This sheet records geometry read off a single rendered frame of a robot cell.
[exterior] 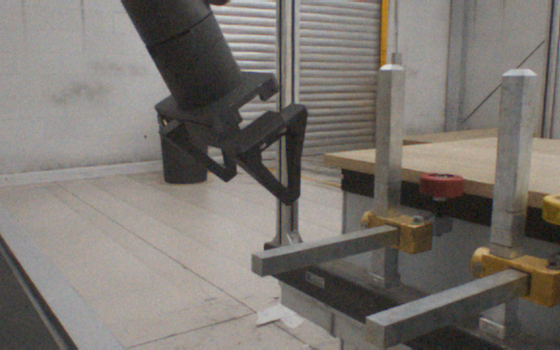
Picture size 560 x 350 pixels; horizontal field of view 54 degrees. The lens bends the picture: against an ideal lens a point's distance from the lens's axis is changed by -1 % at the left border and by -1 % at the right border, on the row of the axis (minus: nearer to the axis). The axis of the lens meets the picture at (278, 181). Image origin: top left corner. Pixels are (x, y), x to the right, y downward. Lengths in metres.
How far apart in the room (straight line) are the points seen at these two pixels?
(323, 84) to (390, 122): 6.89
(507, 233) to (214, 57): 0.58
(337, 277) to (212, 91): 0.76
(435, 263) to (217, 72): 0.93
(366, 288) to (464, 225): 0.26
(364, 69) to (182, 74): 8.00
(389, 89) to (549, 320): 0.51
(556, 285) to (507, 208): 0.12
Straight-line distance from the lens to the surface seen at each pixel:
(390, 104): 1.00
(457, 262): 1.23
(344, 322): 1.23
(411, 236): 0.99
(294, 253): 0.86
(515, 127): 0.85
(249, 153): 0.39
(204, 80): 0.42
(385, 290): 1.07
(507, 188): 0.87
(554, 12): 2.09
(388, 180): 1.02
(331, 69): 7.97
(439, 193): 1.06
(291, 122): 0.41
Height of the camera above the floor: 1.09
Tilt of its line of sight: 11 degrees down
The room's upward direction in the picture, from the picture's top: straight up
